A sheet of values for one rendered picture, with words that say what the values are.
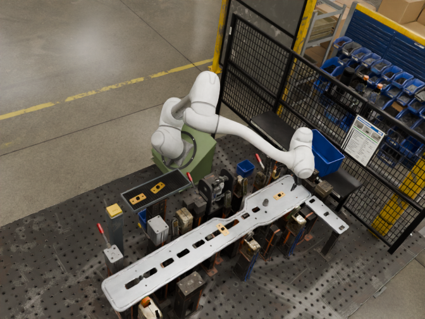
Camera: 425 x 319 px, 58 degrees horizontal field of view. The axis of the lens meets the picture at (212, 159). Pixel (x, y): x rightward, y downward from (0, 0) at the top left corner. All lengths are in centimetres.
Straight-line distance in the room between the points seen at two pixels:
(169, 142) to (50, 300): 114
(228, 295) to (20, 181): 228
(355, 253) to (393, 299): 94
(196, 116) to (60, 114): 270
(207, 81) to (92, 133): 236
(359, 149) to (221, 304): 129
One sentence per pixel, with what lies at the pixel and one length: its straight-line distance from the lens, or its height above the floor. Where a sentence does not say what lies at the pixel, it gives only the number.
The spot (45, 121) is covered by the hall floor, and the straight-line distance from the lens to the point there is 443.
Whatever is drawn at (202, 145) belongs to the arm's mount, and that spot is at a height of 100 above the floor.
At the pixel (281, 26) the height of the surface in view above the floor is 108.
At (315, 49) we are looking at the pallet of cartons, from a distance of 544.
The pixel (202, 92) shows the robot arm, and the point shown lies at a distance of 201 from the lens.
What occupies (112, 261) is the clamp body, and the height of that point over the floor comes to 106.
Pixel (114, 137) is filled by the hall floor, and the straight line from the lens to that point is 415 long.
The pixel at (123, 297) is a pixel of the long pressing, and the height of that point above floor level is 100.
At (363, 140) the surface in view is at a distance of 260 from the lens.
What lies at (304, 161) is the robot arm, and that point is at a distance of 197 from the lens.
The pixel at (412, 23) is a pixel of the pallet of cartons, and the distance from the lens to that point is 631.
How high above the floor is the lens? 279
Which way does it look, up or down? 45 degrees down
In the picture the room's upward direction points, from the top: 11 degrees clockwise
